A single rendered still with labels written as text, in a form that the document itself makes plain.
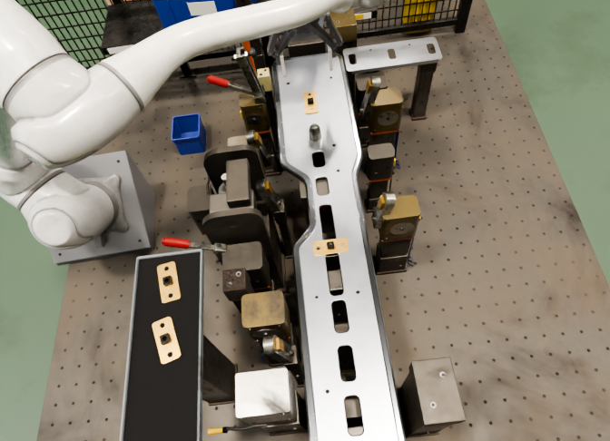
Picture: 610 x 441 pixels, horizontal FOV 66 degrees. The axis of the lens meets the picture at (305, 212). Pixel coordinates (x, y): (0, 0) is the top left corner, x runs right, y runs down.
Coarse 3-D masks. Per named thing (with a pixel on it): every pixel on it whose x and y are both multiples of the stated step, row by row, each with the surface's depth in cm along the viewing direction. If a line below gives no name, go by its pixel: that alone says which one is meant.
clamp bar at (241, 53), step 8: (240, 48) 118; (232, 56) 119; (240, 56) 116; (248, 56) 118; (256, 56) 118; (240, 64) 119; (248, 64) 119; (248, 72) 121; (248, 80) 123; (256, 80) 127; (256, 88) 126
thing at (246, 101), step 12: (240, 96) 132; (252, 96) 132; (252, 108) 131; (264, 108) 132; (252, 120) 135; (264, 120) 136; (264, 132) 141; (264, 144) 146; (276, 156) 159; (276, 168) 157
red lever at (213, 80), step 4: (208, 76) 123; (212, 76) 123; (216, 76) 124; (208, 80) 124; (212, 80) 123; (216, 80) 124; (220, 80) 124; (224, 80) 125; (216, 84) 125; (220, 84) 125; (224, 84) 125; (228, 84) 125; (232, 84) 126; (236, 84) 127; (240, 84) 128; (232, 88) 127; (236, 88) 127; (240, 88) 127; (244, 88) 128; (248, 88) 128; (244, 92) 128; (248, 92) 128
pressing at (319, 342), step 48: (288, 96) 137; (336, 96) 136; (288, 144) 129; (336, 144) 127; (336, 192) 120; (336, 336) 102; (384, 336) 101; (336, 384) 97; (384, 384) 96; (336, 432) 92; (384, 432) 91
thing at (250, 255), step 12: (228, 252) 105; (240, 252) 105; (252, 252) 104; (264, 252) 109; (228, 264) 103; (240, 264) 103; (252, 264) 103; (264, 264) 106; (252, 276) 106; (264, 276) 107; (264, 288) 112; (276, 288) 130
